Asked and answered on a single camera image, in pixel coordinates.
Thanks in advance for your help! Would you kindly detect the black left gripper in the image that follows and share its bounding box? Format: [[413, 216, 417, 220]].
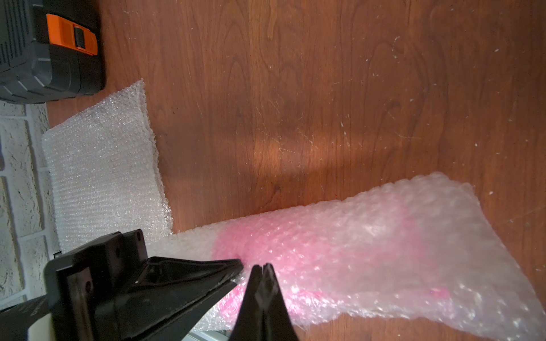
[[1, 230, 243, 340]]

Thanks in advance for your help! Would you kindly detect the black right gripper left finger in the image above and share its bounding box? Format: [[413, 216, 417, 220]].
[[229, 265, 264, 341]]

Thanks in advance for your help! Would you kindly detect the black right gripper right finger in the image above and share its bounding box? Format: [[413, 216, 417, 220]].
[[264, 264, 299, 341]]

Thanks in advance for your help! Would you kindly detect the pink plastic wine glass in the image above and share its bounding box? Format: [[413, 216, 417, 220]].
[[212, 199, 451, 324]]

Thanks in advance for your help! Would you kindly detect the bubble wrap sheet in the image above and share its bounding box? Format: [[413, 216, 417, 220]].
[[42, 80, 173, 253], [146, 173, 545, 340]]

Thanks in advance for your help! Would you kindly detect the black plastic tool case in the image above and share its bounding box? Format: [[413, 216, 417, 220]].
[[1, 1, 105, 105]]

